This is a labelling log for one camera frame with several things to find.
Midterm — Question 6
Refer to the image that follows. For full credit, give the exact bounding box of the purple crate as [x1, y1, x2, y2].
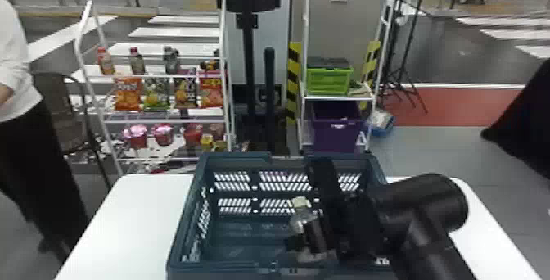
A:
[309, 100, 367, 154]

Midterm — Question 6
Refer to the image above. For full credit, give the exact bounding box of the red noodle cup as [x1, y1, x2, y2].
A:
[183, 123, 205, 147]

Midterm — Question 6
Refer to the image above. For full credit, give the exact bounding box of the green snack packet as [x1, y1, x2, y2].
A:
[143, 77, 171, 111]

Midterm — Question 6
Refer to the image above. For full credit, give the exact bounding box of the grey bottle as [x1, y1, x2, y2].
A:
[162, 45, 182, 75]

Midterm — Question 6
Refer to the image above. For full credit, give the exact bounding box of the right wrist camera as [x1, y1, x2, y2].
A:
[304, 156, 345, 207]

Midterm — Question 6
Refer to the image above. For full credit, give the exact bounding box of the orange snack packet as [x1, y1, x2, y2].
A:
[113, 76, 143, 112]

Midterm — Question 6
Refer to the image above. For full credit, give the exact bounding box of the purple snack packet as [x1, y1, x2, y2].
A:
[173, 75, 199, 110]

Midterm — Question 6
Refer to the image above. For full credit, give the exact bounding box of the red snack packet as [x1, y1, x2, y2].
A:
[198, 71, 225, 110]

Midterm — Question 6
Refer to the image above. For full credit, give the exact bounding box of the small blue basket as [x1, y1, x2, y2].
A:
[366, 109, 397, 138]

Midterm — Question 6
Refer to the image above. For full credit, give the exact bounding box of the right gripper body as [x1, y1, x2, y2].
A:
[330, 195, 380, 260]

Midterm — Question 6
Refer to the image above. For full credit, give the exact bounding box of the white wire rack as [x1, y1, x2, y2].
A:
[70, 0, 237, 176]

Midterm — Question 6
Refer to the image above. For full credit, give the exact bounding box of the green crate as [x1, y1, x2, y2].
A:
[305, 56, 354, 97]

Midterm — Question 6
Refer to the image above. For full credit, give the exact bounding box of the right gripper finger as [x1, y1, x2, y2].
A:
[285, 235, 341, 267]

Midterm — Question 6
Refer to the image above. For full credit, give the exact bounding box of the white shelf trolley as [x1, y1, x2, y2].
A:
[297, 0, 403, 153]

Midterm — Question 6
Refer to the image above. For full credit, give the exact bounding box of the person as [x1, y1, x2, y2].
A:
[0, 0, 90, 265]

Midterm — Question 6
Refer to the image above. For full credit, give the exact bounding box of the black bottle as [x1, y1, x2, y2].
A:
[287, 196, 333, 254]

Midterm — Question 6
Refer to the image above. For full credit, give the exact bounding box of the black tripod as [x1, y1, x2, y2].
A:
[380, 0, 431, 115]

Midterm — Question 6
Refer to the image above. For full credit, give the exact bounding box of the brown bottle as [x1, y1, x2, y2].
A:
[128, 47, 147, 75]

